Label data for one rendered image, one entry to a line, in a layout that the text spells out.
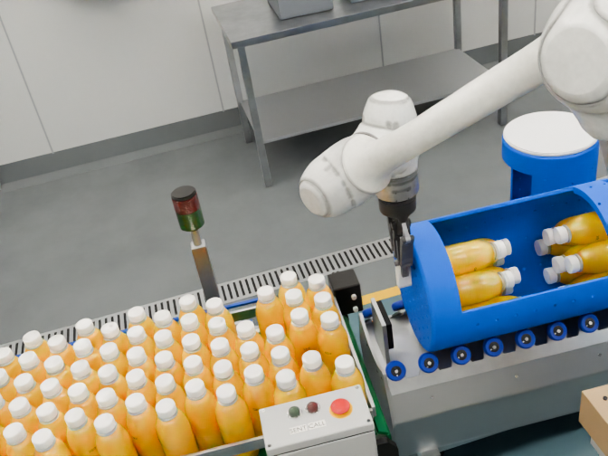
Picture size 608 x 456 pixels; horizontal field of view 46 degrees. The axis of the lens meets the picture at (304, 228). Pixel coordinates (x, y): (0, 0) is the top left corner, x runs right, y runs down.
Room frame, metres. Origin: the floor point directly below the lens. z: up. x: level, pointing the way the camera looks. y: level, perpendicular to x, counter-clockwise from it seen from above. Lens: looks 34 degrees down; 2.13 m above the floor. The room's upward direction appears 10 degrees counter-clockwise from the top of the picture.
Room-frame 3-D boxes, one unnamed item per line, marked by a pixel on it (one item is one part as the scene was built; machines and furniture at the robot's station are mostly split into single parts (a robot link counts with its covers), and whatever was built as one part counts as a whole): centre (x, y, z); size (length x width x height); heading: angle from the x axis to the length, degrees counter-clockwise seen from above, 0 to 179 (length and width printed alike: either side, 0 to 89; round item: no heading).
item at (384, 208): (1.20, -0.19, 1.32); 0.08 x 0.07 x 0.09; 5
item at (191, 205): (1.53, 0.28, 1.23); 0.06 x 0.06 x 0.04
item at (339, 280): (1.40, -0.07, 0.95); 0.10 x 0.07 x 0.10; 5
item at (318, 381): (1.06, 0.03, 0.99); 0.07 x 0.07 x 0.19
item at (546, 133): (1.90, -0.79, 1.03); 0.28 x 0.28 x 0.01
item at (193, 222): (1.53, 0.28, 1.18); 0.06 x 0.06 x 0.05
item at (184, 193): (1.53, 0.28, 1.18); 0.06 x 0.06 x 0.16
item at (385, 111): (1.19, -0.18, 1.50); 0.13 x 0.11 x 0.16; 133
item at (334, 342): (1.17, -0.02, 0.99); 0.07 x 0.07 x 0.19
